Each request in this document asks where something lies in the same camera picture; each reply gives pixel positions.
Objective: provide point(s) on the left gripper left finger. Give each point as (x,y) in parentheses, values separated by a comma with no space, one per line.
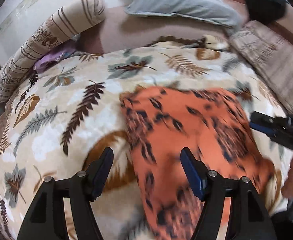
(45,218)

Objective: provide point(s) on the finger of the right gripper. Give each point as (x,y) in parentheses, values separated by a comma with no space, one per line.
(270,126)

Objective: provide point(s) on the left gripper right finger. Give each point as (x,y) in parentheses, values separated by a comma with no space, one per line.
(248,217)

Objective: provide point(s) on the orange black floral garment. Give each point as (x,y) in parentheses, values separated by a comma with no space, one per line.
(212,124)

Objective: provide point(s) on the striped folded quilt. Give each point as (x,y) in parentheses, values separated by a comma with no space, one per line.
(271,55)

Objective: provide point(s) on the cream leaf-print blanket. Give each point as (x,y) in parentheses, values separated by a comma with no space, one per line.
(58,121)

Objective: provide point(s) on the purple cloth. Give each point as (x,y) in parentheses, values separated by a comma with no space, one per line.
(54,56)

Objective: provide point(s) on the grey pillow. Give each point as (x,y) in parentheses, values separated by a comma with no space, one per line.
(209,11)

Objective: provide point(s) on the mauve bed sheet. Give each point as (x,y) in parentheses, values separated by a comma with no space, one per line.
(121,31)

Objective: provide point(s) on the striped beige bolster pillow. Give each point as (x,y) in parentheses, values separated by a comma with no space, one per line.
(61,26)

